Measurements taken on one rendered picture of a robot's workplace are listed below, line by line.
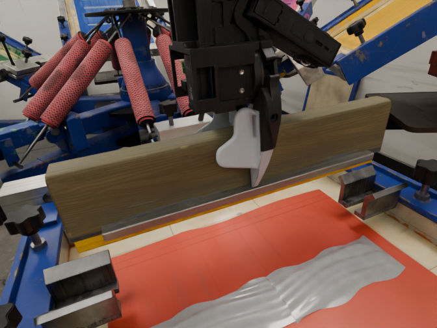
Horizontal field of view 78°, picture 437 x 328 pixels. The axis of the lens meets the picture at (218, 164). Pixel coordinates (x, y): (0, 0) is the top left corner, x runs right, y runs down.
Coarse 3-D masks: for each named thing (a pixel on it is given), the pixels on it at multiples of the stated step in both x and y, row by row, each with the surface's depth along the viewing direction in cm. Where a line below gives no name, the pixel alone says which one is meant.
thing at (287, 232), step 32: (320, 192) 54; (256, 224) 47; (288, 224) 46; (320, 224) 46; (352, 224) 45; (256, 256) 40; (288, 256) 40; (384, 288) 34; (416, 288) 34; (320, 320) 31; (352, 320) 31; (384, 320) 31; (416, 320) 31
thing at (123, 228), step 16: (336, 160) 35; (352, 160) 35; (368, 160) 36; (288, 176) 32; (304, 176) 33; (224, 192) 30; (240, 192) 30; (256, 192) 31; (176, 208) 28; (192, 208) 28; (208, 208) 29; (112, 224) 27; (128, 224) 26; (144, 224) 27; (160, 224) 27
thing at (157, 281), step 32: (224, 224) 47; (128, 256) 42; (160, 256) 41; (192, 256) 41; (224, 256) 41; (128, 288) 37; (160, 288) 36; (192, 288) 36; (224, 288) 36; (128, 320) 33; (160, 320) 33
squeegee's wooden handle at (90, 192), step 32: (224, 128) 30; (288, 128) 30; (320, 128) 32; (352, 128) 34; (384, 128) 37; (96, 160) 24; (128, 160) 25; (160, 160) 26; (192, 160) 27; (288, 160) 32; (320, 160) 35; (64, 192) 24; (96, 192) 25; (128, 192) 26; (160, 192) 27; (192, 192) 29; (64, 224) 25; (96, 224) 26
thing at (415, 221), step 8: (328, 176) 58; (336, 176) 56; (400, 208) 44; (408, 208) 43; (392, 216) 46; (400, 216) 44; (408, 216) 43; (416, 216) 42; (424, 216) 41; (408, 224) 43; (416, 224) 42; (424, 224) 41; (432, 224) 40; (64, 232) 43; (416, 232) 42; (424, 232) 41; (432, 232) 40; (64, 240) 42; (432, 240) 40; (64, 248) 41; (64, 256) 40
